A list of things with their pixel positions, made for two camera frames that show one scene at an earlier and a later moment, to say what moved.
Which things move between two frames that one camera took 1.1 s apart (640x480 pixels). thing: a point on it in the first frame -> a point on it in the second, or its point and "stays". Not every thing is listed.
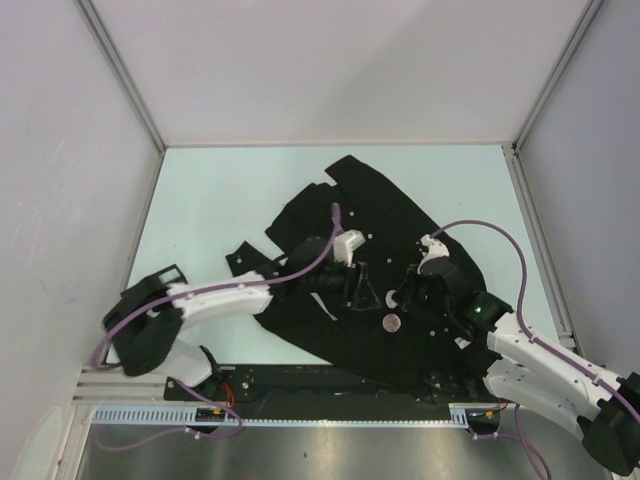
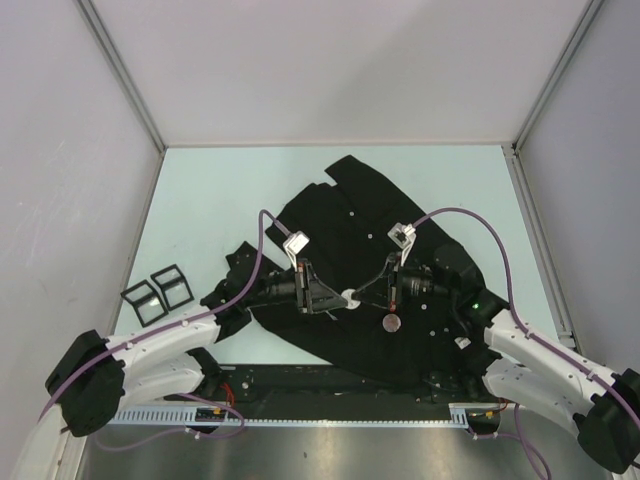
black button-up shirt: [370, 284] stays
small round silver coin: [391, 322] stays
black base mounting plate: [317, 384] stays
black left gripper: [363, 297] -> [311, 294]
